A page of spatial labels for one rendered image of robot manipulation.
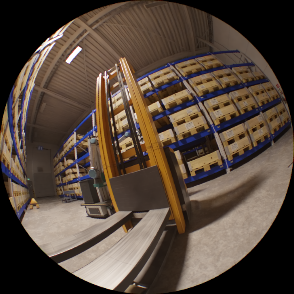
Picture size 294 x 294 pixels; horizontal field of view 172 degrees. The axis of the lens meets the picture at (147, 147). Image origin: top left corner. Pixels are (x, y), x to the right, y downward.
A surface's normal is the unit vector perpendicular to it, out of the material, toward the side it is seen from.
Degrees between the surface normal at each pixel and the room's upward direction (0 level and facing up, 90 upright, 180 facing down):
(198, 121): 90
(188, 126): 90
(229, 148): 90
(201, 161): 90
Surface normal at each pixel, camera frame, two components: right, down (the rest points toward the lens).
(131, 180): -0.40, -0.11
